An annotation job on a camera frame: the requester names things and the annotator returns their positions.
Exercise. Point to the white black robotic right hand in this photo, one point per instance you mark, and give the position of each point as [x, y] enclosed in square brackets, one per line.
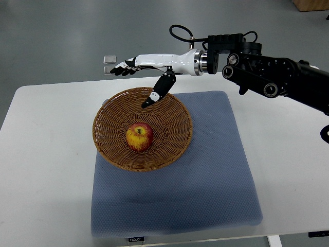
[170, 64]

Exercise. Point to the red yellow apple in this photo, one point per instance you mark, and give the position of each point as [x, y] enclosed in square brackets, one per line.
[139, 136]

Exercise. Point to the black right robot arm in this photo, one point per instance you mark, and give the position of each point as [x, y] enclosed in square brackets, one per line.
[267, 76]

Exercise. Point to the brown wicker basket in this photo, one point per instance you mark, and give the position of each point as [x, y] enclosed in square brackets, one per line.
[169, 119]

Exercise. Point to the upper floor plate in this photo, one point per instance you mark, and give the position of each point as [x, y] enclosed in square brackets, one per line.
[110, 59]

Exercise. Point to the wooden box corner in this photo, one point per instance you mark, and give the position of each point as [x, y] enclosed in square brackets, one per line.
[311, 5]

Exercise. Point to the blue grey cloth mat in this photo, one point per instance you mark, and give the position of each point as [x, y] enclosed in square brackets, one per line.
[209, 186]

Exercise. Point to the black table label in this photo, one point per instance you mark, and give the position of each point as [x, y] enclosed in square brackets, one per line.
[136, 239]

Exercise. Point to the white table leg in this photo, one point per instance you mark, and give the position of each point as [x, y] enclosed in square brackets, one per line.
[274, 241]

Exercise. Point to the black table edge bracket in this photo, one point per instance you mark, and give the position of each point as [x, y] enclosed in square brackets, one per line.
[318, 234]

